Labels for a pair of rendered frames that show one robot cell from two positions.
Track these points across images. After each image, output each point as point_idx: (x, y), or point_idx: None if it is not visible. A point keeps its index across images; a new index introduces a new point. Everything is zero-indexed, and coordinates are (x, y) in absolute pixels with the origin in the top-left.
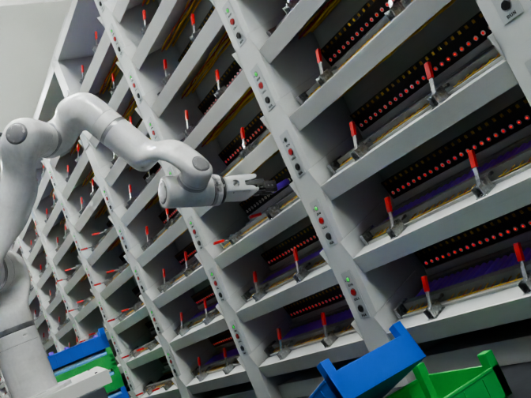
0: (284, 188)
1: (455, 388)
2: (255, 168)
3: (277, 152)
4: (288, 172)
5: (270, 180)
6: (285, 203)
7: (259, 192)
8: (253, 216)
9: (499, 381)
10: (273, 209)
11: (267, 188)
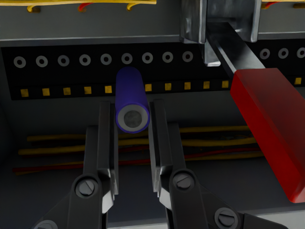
0: (273, 41)
1: None
2: (154, 226)
3: (202, 127)
4: (205, 73)
5: (293, 84)
6: (81, 10)
7: (162, 181)
8: (284, 157)
9: None
10: (184, 28)
11: (92, 166)
